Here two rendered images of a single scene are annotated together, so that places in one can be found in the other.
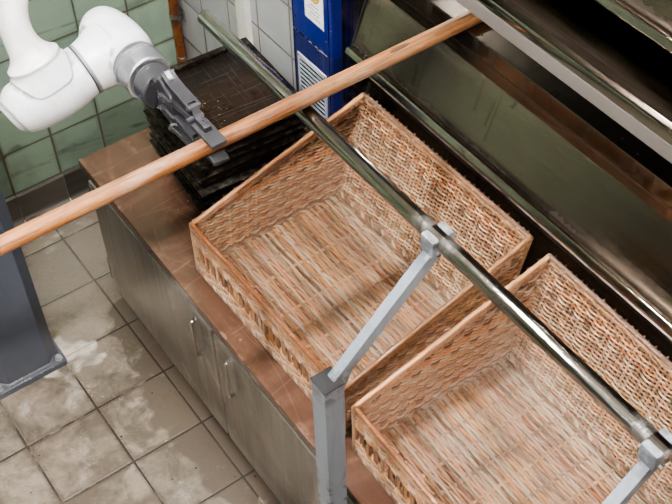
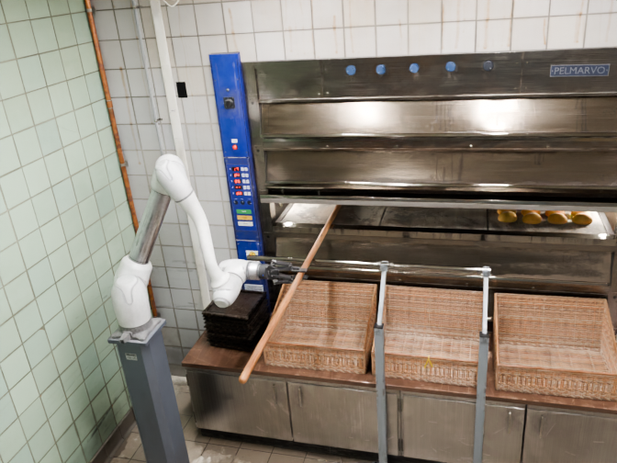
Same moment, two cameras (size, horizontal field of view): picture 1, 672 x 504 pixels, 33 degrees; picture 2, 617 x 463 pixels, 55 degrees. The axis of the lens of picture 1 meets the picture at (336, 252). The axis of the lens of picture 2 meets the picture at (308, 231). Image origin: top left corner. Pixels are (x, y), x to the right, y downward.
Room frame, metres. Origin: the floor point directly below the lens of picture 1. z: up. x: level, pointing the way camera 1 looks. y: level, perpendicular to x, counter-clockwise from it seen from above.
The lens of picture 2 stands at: (-0.53, 1.72, 2.53)
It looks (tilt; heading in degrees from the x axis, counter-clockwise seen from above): 24 degrees down; 321
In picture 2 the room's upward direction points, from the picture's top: 5 degrees counter-clockwise
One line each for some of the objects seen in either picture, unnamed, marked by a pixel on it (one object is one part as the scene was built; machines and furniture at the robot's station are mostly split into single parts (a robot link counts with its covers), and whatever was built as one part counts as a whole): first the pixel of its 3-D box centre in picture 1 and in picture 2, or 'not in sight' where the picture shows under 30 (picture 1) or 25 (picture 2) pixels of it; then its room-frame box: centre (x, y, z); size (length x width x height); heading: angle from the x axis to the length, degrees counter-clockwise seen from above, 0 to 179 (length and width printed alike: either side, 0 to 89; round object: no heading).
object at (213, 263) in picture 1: (353, 253); (322, 323); (1.59, -0.04, 0.72); 0.56 x 0.49 x 0.28; 35
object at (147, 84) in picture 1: (164, 93); (269, 271); (1.56, 0.29, 1.19); 0.09 x 0.07 x 0.08; 34
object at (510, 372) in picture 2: not in sight; (552, 343); (0.61, -0.70, 0.72); 0.56 x 0.49 x 0.28; 35
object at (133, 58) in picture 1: (143, 71); (254, 270); (1.62, 0.34, 1.19); 0.09 x 0.06 x 0.09; 124
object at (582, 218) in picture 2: not in sight; (540, 198); (1.04, -1.27, 1.21); 0.61 x 0.48 x 0.06; 124
